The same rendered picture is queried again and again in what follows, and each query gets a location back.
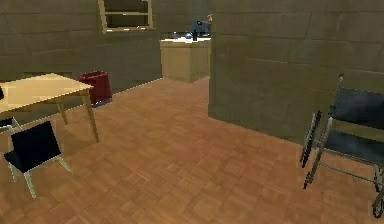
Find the pale wooden counter cabinet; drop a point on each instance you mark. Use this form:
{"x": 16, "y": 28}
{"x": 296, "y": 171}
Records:
{"x": 185, "y": 58}

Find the blue bowl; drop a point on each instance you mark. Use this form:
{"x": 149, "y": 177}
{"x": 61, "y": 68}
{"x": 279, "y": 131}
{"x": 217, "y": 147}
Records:
{"x": 188, "y": 35}

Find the black bottle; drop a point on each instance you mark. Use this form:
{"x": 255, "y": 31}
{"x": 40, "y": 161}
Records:
{"x": 194, "y": 35}

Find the small blue cup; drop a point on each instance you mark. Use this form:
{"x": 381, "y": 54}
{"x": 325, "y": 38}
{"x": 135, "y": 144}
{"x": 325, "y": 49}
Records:
{"x": 175, "y": 35}

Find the blue appliance on counter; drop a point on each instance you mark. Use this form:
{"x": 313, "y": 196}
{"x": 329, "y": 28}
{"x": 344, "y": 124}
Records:
{"x": 202, "y": 27}

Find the dark red bin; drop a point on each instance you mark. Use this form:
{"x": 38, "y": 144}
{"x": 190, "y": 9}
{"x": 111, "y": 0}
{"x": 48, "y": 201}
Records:
{"x": 96, "y": 85}

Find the light wooden table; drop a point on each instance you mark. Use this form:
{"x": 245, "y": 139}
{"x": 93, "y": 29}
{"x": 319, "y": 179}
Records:
{"x": 36, "y": 90}

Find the black chair with pale legs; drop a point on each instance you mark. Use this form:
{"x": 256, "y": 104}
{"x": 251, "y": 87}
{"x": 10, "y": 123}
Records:
{"x": 6, "y": 122}
{"x": 33, "y": 146}

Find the window with pale wooden frame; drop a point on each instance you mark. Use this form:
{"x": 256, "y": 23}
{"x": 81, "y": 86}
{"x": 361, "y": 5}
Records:
{"x": 126, "y": 15}

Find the black wheelchair with metal frame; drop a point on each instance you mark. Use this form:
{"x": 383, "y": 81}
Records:
{"x": 356, "y": 133}

